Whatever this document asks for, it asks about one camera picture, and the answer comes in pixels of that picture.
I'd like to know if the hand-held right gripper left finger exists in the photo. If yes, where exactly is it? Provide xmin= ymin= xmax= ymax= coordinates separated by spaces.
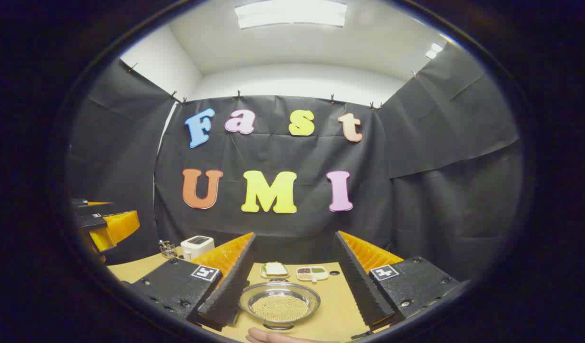
xmin=131 ymin=232 xmax=256 ymax=332

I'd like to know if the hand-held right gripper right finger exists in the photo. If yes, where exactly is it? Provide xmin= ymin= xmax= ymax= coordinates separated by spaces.
xmin=332 ymin=231 xmax=461 ymax=330

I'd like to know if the stainless steel pot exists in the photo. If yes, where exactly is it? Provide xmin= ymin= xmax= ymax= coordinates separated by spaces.
xmin=239 ymin=280 xmax=321 ymax=331

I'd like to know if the pile of yellow soybeans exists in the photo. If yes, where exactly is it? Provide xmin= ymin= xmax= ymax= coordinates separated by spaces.
xmin=251 ymin=296 xmax=310 ymax=322

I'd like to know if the white divided seasoning tray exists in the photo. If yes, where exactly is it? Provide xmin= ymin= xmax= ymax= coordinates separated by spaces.
xmin=296 ymin=266 xmax=329 ymax=282

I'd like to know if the white toaster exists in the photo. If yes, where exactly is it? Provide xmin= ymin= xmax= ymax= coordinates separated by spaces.
xmin=181 ymin=235 xmax=215 ymax=261

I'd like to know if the black backdrop cloth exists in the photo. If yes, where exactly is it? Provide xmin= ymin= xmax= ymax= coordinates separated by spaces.
xmin=66 ymin=45 xmax=524 ymax=282

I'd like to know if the row of small cloth clips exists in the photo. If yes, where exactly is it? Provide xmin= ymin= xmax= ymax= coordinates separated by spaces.
xmin=127 ymin=62 xmax=418 ymax=111

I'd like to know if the long ceiling light panel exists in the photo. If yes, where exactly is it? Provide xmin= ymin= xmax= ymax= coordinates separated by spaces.
xmin=235 ymin=0 xmax=348 ymax=29

